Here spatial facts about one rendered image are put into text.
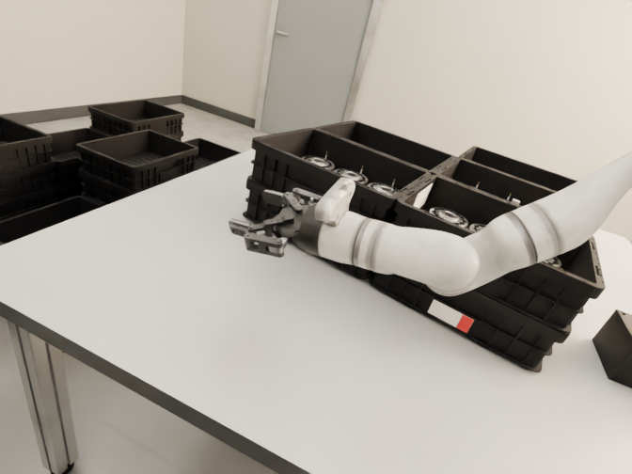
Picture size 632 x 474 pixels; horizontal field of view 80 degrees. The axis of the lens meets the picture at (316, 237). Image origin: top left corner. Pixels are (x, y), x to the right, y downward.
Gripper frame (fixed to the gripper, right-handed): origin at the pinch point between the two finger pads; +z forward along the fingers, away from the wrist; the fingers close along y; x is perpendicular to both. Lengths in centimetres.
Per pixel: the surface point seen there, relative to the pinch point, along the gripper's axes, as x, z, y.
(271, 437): -21.3, -15.1, -21.4
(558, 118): -95, -67, 342
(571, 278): -15, -50, 23
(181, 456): -88, 29, -17
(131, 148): -38, 120, 63
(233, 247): -24.3, 18.8, 13.0
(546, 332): -26, -50, 20
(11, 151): -23, 127, 21
